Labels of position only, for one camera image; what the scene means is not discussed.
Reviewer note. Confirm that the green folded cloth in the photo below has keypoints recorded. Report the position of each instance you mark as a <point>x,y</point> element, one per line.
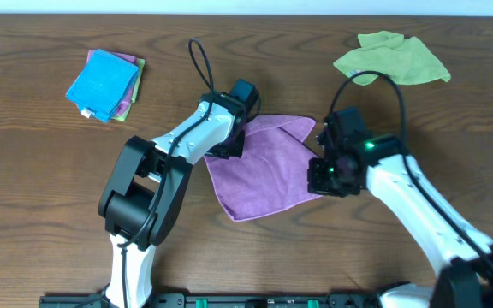
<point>126,104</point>

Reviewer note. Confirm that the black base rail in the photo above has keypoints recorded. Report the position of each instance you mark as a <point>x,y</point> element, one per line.
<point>179,300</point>

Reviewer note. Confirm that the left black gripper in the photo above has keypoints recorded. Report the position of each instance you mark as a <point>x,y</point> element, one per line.
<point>228,150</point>

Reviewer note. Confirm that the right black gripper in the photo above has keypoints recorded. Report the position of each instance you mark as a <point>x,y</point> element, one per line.
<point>321,180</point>

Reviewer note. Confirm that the purple microfiber cloth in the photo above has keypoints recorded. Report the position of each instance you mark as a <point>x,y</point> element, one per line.
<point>271,174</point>

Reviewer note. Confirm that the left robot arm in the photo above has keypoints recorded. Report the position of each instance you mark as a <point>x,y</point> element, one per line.
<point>144,194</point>

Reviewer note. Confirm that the green crumpled cloth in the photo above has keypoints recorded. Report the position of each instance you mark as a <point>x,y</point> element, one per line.
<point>407,61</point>

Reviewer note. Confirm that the blue folded cloth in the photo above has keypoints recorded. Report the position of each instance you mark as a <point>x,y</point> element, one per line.
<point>78,93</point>

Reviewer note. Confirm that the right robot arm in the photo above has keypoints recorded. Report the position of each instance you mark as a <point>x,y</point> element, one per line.
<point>460,255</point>

